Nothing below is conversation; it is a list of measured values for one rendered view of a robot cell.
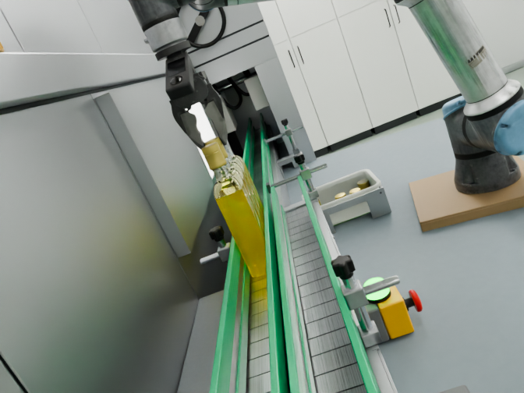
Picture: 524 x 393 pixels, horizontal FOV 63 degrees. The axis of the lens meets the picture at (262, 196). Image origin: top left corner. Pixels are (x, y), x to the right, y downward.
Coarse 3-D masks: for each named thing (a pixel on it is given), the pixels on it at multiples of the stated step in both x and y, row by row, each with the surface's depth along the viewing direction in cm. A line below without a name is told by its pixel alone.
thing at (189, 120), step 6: (186, 114) 84; (192, 114) 85; (186, 120) 85; (192, 120) 85; (186, 126) 85; (192, 126) 85; (192, 132) 85; (198, 132) 86; (192, 138) 86; (198, 138) 86; (198, 144) 86; (204, 144) 86
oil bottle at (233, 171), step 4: (232, 168) 88; (236, 168) 88; (232, 172) 87; (236, 172) 87; (240, 172) 88; (240, 176) 87; (244, 176) 91; (216, 180) 88; (244, 180) 89; (244, 184) 87; (248, 188) 90; (248, 192) 88; (252, 196) 91; (252, 200) 88; (256, 204) 92; (256, 208) 89; (260, 216) 92; (260, 220) 90
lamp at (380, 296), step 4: (368, 280) 76; (372, 280) 75; (376, 280) 74; (380, 280) 74; (364, 284) 75; (368, 284) 74; (388, 288) 74; (376, 292) 73; (380, 292) 73; (384, 292) 73; (388, 292) 73; (368, 296) 74; (372, 296) 73; (376, 296) 73; (380, 296) 73; (384, 296) 73; (388, 296) 73; (368, 300) 74; (372, 300) 73; (376, 300) 73; (380, 300) 73; (384, 300) 73
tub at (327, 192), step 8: (344, 176) 133; (352, 176) 133; (360, 176) 133; (368, 176) 129; (328, 184) 133; (336, 184) 133; (344, 184) 133; (352, 184) 133; (376, 184) 117; (320, 192) 134; (328, 192) 134; (336, 192) 134; (344, 192) 134; (360, 192) 117; (368, 192) 118; (320, 200) 135; (328, 200) 135; (336, 200) 118; (344, 200) 118
